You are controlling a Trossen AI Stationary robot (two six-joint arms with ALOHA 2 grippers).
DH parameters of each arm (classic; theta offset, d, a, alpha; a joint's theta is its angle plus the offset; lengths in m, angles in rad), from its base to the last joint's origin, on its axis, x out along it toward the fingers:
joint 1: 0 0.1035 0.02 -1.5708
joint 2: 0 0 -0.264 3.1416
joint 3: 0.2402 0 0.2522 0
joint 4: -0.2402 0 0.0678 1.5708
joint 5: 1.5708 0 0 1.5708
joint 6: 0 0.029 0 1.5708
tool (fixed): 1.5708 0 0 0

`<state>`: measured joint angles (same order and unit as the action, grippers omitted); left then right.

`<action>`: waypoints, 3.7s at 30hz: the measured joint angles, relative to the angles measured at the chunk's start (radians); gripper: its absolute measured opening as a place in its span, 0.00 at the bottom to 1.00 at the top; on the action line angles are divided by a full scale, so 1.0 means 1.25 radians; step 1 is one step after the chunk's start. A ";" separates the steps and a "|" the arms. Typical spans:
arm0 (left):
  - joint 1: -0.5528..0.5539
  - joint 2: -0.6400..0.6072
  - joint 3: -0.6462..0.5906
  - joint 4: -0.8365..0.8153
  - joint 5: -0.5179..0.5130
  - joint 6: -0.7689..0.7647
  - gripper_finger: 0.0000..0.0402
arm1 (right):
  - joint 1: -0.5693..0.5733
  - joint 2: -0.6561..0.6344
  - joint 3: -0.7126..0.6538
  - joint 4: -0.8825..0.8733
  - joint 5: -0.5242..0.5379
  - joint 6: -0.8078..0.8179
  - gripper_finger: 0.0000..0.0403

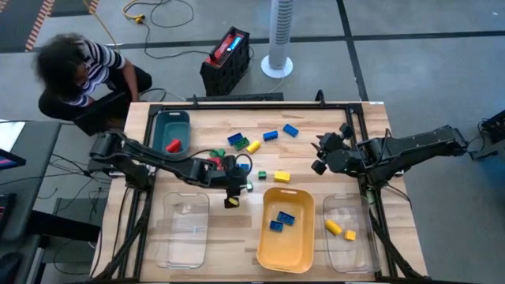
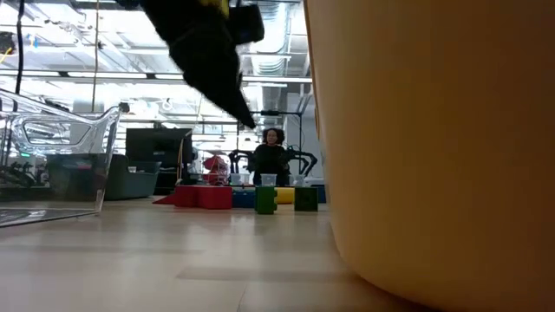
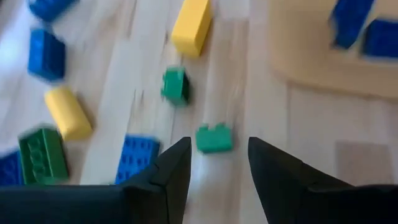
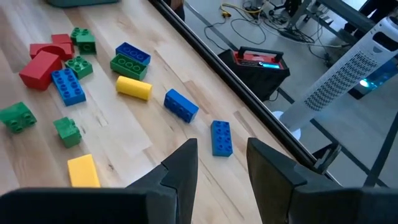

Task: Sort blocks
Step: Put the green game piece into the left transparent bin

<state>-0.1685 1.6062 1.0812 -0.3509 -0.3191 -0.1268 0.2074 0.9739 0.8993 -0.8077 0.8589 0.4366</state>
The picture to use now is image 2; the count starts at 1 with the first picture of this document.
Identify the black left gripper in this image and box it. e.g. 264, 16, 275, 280
114, 0, 257, 130

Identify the small green toy block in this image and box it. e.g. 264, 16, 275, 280
254, 185, 278, 216
294, 186, 319, 213

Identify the yellow cylinder toy block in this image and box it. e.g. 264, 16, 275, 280
276, 186, 297, 205

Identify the yellow label tag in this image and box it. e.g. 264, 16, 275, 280
202, 0, 231, 17

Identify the black computer monitor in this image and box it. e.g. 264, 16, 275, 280
125, 127, 194, 166

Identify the red background object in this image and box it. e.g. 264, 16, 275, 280
203, 154, 230, 186

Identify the long ceiling strip light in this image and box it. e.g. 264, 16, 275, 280
0, 68, 313, 86

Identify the person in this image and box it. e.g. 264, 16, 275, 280
252, 127, 291, 186

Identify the teal plastic bin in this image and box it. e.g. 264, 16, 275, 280
47, 153, 162, 201

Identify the clear plastic bin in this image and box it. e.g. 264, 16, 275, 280
0, 88, 122, 230

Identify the yellow plastic bin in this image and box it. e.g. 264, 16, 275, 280
303, 0, 555, 312

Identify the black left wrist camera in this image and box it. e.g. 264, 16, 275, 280
228, 3, 265, 45

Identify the silver ventilation duct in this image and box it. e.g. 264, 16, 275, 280
249, 0, 304, 112

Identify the yellow extension cord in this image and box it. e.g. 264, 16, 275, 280
175, 133, 194, 185

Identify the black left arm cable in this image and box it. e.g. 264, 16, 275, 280
15, 0, 25, 114

